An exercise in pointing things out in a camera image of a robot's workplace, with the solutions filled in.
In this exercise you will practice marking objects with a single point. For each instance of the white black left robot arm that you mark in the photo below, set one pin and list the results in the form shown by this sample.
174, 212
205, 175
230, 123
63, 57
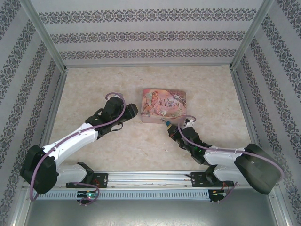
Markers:
70, 141

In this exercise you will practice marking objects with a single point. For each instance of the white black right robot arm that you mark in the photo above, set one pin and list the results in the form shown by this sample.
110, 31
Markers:
223, 157

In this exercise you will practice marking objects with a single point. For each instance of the small silver padlock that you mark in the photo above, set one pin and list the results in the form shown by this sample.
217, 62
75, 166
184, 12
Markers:
162, 120

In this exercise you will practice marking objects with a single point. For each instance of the pink illustrated tin box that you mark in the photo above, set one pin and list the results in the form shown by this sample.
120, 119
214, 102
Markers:
162, 103

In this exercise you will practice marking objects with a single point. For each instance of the grey metal front tray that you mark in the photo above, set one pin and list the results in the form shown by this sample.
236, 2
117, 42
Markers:
150, 214

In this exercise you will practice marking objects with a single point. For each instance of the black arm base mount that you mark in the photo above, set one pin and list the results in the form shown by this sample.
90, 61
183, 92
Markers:
94, 176
202, 179

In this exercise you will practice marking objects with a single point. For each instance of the aluminium frame back rail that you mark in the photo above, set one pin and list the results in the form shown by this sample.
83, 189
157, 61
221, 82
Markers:
148, 66

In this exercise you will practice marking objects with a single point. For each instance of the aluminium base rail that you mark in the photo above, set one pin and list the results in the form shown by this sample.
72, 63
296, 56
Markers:
150, 180

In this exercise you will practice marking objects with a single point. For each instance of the aluminium frame side rail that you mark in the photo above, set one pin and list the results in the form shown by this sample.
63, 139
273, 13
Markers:
50, 115
254, 127

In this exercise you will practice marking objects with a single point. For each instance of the aluminium frame post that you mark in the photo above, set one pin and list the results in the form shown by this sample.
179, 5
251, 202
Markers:
252, 35
44, 35

